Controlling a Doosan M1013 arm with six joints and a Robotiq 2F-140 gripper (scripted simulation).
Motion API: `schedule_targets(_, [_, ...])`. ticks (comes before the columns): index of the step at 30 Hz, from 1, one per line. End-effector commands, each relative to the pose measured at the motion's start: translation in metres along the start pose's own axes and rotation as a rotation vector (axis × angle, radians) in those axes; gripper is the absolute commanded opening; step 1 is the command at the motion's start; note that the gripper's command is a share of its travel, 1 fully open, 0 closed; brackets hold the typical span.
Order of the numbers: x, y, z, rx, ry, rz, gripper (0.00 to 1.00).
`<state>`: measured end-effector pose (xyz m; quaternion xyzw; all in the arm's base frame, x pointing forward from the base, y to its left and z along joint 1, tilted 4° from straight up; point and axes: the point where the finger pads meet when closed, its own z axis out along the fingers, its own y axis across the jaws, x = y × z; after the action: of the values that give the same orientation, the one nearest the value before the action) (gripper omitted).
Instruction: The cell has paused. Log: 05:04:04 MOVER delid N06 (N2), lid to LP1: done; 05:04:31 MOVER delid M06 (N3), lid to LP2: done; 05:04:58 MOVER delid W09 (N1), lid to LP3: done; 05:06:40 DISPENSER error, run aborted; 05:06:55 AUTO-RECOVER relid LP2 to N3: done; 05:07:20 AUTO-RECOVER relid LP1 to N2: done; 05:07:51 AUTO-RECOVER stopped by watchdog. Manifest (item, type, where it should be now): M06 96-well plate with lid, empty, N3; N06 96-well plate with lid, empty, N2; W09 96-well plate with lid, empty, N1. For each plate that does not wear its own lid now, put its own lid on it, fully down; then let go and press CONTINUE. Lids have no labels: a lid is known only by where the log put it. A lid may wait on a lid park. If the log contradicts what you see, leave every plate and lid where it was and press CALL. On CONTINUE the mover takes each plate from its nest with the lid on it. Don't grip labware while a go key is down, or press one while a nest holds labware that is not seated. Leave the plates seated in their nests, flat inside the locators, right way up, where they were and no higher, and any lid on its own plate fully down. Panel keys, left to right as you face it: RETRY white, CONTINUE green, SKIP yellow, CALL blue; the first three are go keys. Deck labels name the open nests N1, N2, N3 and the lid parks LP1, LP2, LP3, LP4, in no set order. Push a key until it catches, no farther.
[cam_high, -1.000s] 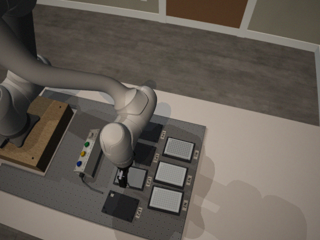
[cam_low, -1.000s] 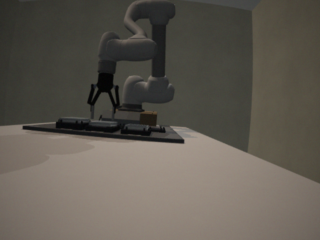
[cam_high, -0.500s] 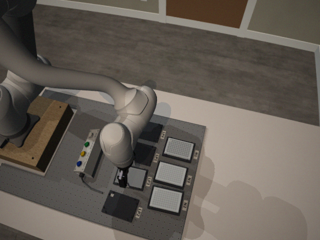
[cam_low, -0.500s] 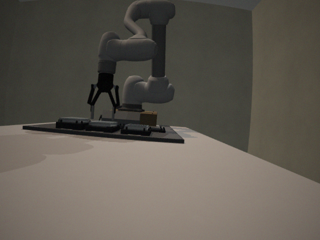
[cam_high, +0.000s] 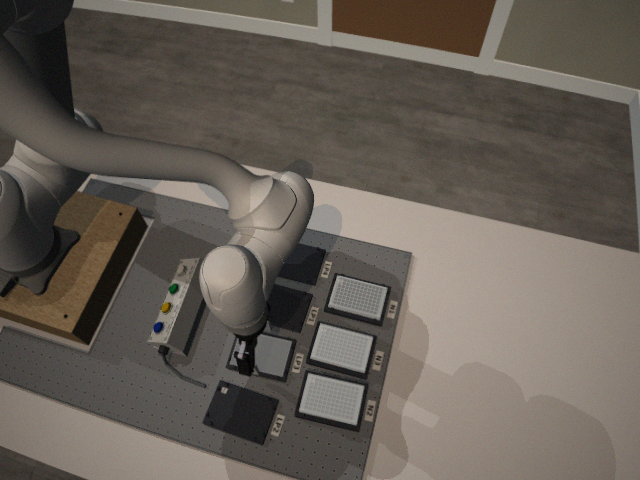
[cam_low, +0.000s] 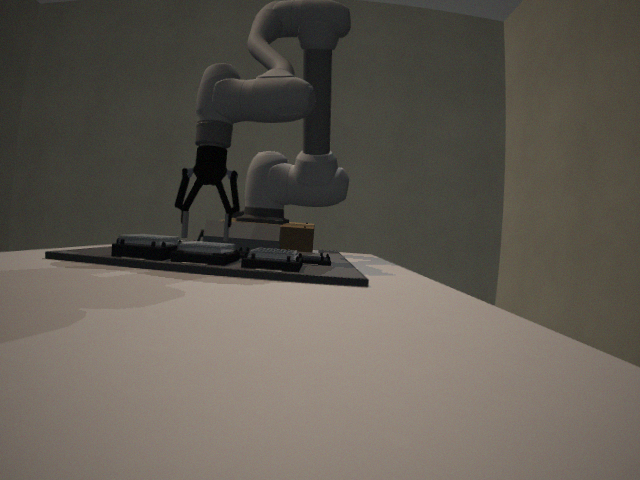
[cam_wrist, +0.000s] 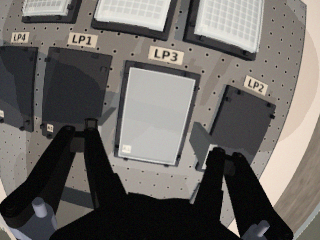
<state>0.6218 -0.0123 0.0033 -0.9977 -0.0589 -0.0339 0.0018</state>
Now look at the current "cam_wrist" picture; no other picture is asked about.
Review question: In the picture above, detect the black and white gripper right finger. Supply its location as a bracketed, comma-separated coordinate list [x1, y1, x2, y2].
[181, 121, 294, 240]

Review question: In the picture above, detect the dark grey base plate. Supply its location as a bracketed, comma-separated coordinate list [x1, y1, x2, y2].
[0, 0, 307, 200]

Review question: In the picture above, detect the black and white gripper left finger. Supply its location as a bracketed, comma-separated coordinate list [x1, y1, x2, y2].
[0, 107, 147, 240]

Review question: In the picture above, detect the white button panel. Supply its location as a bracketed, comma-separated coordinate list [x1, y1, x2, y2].
[55, 183, 200, 230]

